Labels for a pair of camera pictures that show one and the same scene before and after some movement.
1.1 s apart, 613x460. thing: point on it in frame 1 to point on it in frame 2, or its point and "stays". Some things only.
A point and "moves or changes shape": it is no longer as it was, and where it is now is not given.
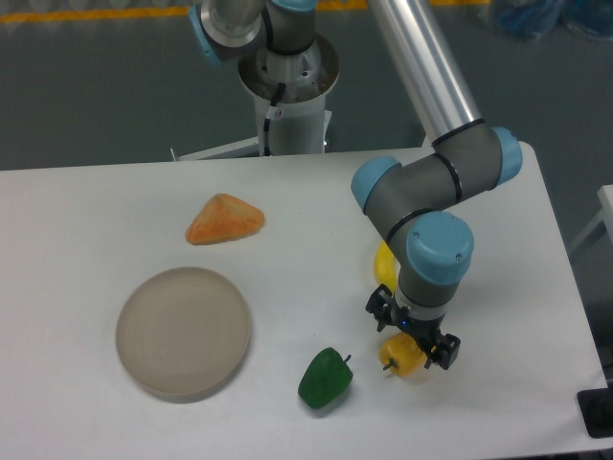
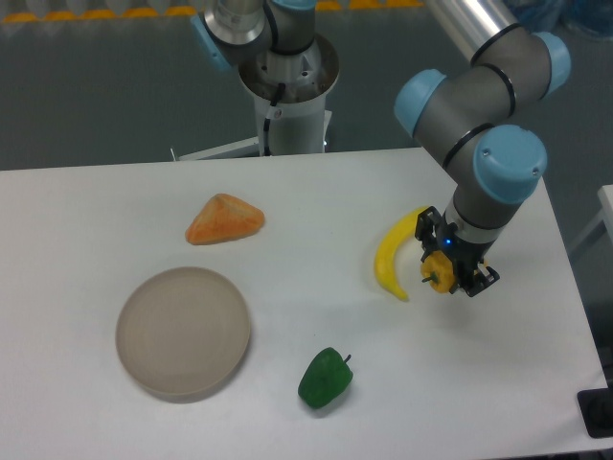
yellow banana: [385, 266] stays
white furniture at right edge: [605, 198] stays
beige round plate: [182, 333] stays
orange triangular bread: [222, 219] stays
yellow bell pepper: [402, 355] moves or changes shape
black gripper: [444, 348] to [466, 253]
